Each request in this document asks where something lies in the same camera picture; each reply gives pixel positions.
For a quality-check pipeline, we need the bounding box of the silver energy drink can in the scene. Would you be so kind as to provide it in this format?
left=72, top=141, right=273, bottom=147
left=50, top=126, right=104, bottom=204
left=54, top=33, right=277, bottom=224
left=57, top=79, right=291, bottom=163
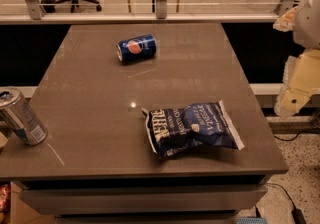
left=0, top=88, right=47, bottom=146

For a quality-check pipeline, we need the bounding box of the red snack package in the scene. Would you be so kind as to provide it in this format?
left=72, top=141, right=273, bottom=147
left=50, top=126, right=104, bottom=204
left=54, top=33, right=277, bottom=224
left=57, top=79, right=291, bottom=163
left=0, top=184, right=11, bottom=212

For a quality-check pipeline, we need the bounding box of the blue pepsi can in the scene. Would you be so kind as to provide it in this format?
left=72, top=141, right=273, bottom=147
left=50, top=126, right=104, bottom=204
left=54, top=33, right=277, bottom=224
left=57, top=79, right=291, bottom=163
left=116, top=34, right=157, bottom=63

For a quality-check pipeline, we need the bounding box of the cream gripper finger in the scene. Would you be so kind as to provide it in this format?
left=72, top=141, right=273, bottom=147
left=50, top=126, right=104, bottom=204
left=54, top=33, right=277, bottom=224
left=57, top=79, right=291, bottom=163
left=274, top=49, right=320, bottom=117
left=273, top=7, right=297, bottom=32

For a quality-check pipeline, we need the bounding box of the black floor cable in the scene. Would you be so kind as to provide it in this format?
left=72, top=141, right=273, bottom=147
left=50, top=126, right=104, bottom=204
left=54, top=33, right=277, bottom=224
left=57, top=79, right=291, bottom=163
left=266, top=182, right=307, bottom=224

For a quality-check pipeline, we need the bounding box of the cardboard box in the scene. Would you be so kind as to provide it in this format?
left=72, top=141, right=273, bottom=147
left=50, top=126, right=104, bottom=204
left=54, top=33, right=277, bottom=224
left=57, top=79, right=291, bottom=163
left=10, top=183, right=55, bottom=224

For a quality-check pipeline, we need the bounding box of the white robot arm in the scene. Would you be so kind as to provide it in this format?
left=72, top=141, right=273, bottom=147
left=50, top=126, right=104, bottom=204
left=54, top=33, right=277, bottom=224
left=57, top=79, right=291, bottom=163
left=273, top=0, right=320, bottom=117

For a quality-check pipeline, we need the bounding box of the blue chip bag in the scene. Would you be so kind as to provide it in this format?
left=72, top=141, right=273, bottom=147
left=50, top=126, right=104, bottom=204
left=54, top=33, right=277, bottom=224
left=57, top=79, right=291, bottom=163
left=142, top=100, right=244, bottom=158

